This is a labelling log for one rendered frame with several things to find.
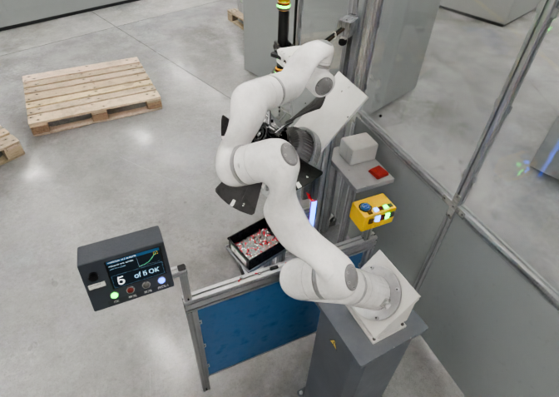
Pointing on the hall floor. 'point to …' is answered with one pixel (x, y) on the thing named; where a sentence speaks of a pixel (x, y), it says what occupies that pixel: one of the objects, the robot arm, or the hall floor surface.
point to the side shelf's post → (346, 215)
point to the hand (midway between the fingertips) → (282, 46)
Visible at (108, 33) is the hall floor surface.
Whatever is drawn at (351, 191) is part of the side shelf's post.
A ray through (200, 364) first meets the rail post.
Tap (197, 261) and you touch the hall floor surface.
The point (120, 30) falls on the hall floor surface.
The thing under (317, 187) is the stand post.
